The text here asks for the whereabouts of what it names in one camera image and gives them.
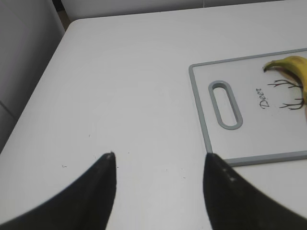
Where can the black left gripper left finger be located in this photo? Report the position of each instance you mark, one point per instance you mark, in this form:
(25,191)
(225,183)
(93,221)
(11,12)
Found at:
(86,204)

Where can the white deer cutting board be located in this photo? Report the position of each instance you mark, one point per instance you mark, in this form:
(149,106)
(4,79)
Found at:
(247,115)

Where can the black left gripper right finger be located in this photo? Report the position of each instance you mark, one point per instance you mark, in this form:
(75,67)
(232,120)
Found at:
(232,203)

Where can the yellow banana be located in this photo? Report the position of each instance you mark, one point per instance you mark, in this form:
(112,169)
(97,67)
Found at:
(297,67)

